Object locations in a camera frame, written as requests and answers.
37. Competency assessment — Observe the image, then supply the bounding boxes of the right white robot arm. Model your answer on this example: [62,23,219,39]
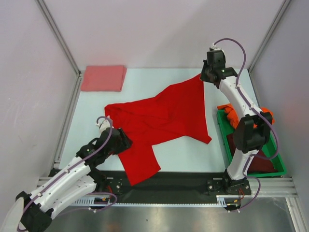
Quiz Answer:
[200,47,272,194]

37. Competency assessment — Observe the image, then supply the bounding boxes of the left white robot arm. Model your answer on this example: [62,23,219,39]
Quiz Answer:
[17,128,133,232]

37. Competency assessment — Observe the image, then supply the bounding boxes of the orange t-shirt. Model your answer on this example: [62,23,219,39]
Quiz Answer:
[217,103,275,129]

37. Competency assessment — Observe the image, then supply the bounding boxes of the folded pink t-shirt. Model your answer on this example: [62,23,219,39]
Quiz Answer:
[81,65,127,92]

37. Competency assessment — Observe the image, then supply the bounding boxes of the green plastic bin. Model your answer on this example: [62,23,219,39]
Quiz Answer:
[217,110,286,178]

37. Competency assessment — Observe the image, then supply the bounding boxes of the dark red t-shirt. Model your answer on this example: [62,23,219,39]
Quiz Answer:
[226,134,277,174]

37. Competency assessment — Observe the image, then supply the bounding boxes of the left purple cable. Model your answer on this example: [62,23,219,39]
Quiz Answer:
[16,116,115,232]

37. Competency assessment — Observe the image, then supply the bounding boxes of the purple cable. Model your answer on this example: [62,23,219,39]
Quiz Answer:
[212,38,281,177]
[16,116,115,232]

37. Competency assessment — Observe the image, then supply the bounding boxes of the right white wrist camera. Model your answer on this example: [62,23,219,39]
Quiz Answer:
[209,43,224,52]

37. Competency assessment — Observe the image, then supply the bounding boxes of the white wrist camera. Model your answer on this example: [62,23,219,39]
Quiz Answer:
[209,43,224,52]
[96,116,113,132]

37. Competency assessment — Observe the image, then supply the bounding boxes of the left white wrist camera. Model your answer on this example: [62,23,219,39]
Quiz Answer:
[96,116,113,132]

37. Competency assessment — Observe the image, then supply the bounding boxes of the left aluminium side rail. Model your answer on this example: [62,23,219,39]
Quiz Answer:
[51,72,84,170]

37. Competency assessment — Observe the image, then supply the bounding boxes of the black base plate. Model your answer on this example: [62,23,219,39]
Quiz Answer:
[86,170,251,205]

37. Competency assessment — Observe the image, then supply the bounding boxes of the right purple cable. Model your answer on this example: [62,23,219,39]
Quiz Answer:
[212,38,281,177]

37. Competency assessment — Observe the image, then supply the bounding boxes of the right aluminium frame post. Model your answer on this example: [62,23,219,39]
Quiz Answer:
[248,0,293,74]

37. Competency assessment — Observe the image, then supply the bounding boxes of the aluminium frame post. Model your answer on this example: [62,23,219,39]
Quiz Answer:
[35,0,81,77]
[248,0,293,74]

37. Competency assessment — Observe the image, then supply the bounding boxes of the slotted cable duct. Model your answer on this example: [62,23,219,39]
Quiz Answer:
[70,195,244,207]

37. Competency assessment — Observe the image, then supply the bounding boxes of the aluminium front rail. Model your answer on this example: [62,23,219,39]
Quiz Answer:
[36,176,296,197]

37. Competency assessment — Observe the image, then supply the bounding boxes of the left aluminium frame post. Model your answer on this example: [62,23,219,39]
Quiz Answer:
[35,0,81,77]

